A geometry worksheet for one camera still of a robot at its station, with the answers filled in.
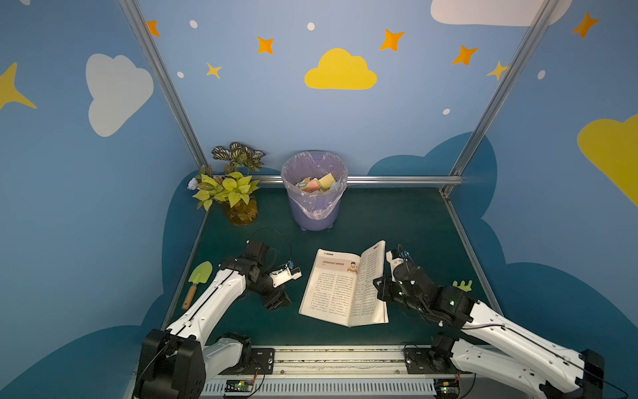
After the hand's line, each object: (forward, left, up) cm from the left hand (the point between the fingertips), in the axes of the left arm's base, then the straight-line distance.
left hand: (282, 289), depth 82 cm
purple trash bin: (+30, -7, -3) cm, 31 cm away
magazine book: (+3, -20, -5) cm, 21 cm away
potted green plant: (+31, +20, +17) cm, 41 cm away
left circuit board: (-26, +10, -8) cm, 29 cm away
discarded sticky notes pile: (+44, -12, +7) cm, 46 cm away
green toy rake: (+5, -66, -5) cm, 66 cm away
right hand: (+1, -30, +8) cm, 31 cm away
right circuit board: (-25, -51, -8) cm, 58 cm away
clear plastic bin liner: (+47, -10, +15) cm, 50 cm away
